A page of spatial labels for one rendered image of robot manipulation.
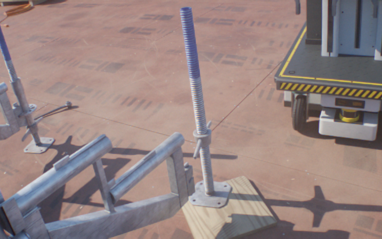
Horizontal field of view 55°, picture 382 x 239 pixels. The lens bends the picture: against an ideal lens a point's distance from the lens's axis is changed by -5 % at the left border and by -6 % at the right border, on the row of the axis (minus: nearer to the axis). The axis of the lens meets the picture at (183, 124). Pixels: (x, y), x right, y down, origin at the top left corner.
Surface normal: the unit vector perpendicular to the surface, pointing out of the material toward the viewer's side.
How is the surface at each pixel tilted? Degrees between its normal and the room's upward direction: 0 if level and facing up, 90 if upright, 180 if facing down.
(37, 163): 0
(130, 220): 90
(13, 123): 90
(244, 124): 0
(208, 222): 0
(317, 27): 90
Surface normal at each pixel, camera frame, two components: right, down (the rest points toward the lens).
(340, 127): -0.43, 0.51
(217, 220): -0.14, -0.85
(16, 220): 0.82, 0.20
